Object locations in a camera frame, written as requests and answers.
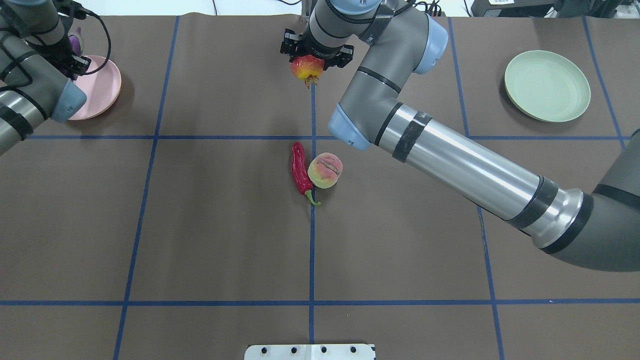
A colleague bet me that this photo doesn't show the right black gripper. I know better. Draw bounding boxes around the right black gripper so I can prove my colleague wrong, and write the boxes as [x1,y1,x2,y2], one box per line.
[279,28,355,69]

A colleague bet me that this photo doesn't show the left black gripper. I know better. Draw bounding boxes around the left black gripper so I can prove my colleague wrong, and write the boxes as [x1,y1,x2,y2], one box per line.
[59,50,92,81]

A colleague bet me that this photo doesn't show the purple eggplant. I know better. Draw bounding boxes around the purple eggplant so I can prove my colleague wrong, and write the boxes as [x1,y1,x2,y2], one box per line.
[68,27,83,57]

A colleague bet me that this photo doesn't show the red pomegranate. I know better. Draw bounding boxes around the red pomegranate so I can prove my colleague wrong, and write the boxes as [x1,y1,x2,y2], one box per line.
[290,54,325,89]

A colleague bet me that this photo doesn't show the red chili pepper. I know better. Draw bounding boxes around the red chili pepper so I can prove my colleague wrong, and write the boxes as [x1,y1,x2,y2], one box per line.
[290,141,322,207]

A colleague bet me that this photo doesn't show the peach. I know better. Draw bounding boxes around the peach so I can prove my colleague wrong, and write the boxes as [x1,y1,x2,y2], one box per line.
[307,152,343,189]

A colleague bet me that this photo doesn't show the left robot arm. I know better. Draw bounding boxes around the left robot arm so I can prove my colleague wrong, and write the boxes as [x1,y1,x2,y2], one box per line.
[0,0,90,154]

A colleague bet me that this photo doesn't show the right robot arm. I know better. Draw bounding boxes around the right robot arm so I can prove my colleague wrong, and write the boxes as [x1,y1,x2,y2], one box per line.
[280,0,640,272]

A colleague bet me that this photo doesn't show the pink plate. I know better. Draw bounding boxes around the pink plate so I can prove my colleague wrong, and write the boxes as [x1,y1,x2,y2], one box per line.
[70,55,122,121]

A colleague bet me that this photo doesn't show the light green plate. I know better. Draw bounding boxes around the light green plate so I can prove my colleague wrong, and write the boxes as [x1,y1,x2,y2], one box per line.
[503,50,592,124]

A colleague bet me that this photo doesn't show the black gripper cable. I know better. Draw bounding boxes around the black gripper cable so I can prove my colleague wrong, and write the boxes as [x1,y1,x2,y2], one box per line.
[60,0,112,76]

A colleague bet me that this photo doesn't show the white camera stand base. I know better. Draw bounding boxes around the white camera stand base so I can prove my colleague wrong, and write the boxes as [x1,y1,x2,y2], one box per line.
[243,343,377,360]

